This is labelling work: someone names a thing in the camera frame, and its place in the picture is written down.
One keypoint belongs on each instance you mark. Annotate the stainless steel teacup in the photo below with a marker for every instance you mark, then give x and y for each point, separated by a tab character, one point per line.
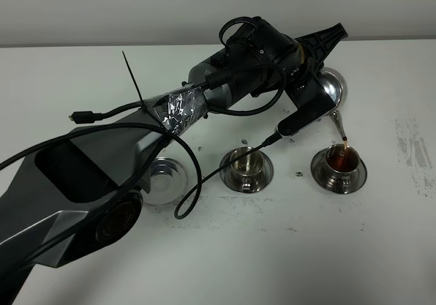
341	162
246	173

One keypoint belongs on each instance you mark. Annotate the middle stainless steel saucer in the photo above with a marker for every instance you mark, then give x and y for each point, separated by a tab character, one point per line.
266	179

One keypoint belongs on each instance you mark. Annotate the stainless steel teapot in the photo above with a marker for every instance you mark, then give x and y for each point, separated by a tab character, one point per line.
336	87

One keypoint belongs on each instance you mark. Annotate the steel teapot saucer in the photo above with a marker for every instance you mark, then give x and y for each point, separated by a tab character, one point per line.
168	182

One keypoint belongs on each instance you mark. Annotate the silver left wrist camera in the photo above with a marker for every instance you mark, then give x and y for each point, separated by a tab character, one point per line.
318	106

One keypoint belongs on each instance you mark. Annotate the middle stainless steel teacup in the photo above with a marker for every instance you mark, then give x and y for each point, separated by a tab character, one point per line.
246	173

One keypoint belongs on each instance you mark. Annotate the right stainless steel saucer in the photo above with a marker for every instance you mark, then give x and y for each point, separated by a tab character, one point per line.
320	177

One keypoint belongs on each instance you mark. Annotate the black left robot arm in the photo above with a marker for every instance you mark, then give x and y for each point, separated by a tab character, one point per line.
77	193

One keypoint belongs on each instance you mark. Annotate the black cable tie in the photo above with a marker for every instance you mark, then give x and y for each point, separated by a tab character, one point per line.
136	83

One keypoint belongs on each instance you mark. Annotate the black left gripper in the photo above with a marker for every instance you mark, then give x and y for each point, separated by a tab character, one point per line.
306	54

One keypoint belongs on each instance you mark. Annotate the right stainless steel teacup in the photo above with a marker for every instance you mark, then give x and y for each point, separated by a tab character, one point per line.
341	162

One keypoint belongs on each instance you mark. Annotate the stainless steel saucer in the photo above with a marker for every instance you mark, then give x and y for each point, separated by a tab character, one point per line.
266	179
320	177

